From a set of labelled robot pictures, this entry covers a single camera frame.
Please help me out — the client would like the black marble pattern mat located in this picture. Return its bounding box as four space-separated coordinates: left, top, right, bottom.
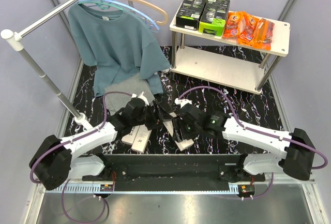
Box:
61 45 298 157

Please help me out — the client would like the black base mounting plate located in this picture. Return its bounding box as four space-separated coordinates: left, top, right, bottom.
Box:
82 154 266 192

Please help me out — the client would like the white Harry's box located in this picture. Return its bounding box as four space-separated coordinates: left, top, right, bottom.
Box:
131 125 152 153
121 126 140 145

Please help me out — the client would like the white slotted cable duct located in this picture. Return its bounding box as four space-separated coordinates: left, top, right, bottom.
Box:
54 183 115 193

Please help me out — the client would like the black green razor box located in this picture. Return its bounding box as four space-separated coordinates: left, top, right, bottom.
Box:
198 0 231 37

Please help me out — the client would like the metal clothes rack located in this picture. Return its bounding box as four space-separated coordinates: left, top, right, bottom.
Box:
0 0 130 131

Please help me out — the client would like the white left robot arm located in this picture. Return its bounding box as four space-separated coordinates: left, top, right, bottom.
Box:
29 97 172 190

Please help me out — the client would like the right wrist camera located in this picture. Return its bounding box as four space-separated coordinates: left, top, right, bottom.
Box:
175 98 192 111

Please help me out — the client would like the aluminium rail frame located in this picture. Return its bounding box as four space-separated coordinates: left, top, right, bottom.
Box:
272 165 315 184

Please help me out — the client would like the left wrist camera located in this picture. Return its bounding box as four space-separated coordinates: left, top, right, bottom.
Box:
131 91 149 106

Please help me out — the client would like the white two-tier shelf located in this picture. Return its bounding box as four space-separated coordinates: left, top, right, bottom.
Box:
170 19 291 95

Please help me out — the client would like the blue plastic hanger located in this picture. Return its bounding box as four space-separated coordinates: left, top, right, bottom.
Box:
77 0 161 33

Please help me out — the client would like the teal t-shirt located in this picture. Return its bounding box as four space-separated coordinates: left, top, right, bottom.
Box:
68 3 171 97

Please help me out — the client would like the orange snack packet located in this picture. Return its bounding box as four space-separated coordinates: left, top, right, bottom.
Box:
253 19 275 51
223 11 244 38
237 13 260 46

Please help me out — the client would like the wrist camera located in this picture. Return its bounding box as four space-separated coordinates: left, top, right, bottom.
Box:
175 98 192 111
131 91 149 106

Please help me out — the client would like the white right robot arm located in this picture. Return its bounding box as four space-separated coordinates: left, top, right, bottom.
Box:
172 104 315 181

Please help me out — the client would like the long white cosmetic box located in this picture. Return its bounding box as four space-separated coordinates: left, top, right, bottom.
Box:
163 112 194 152

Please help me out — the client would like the black razor box on shelf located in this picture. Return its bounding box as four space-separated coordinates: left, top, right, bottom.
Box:
175 0 207 31

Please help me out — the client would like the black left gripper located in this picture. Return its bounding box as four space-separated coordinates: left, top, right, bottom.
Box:
131 100 172 130

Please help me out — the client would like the grey folded cloth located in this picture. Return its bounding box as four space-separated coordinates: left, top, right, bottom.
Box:
104 73 155 114

